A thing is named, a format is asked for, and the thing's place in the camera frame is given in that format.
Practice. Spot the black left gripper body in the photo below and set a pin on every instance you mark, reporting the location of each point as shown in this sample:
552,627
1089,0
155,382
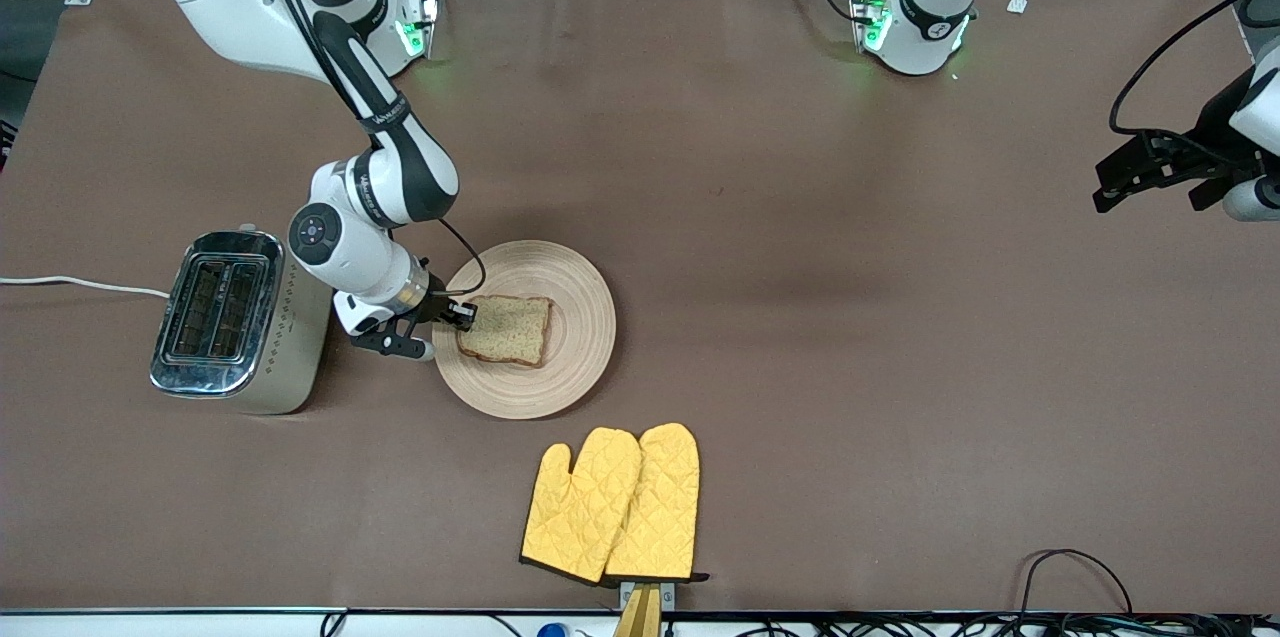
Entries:
1203,158

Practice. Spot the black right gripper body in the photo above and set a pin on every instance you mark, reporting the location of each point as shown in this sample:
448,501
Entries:
437,306

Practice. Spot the brown bread slice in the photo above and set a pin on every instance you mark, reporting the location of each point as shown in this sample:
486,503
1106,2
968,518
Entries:
510,329

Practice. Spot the round wooden plate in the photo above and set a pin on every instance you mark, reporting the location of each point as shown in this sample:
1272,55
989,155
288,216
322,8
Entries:
570,357

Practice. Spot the chrome and beige toaster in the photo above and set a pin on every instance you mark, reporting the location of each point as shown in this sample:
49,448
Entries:
240,377

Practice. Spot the yellow quilted oven mitt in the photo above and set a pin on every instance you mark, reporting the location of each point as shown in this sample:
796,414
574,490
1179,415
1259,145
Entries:
580,517
665,507

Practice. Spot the brown table cover sheet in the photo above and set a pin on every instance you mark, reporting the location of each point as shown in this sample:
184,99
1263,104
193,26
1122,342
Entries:
800,217

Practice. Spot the yellow wooden stick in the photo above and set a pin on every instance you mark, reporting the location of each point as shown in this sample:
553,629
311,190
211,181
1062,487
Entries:
638,617

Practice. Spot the grey metal clamp bracket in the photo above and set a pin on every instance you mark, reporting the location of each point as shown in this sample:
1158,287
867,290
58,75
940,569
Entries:
668,595

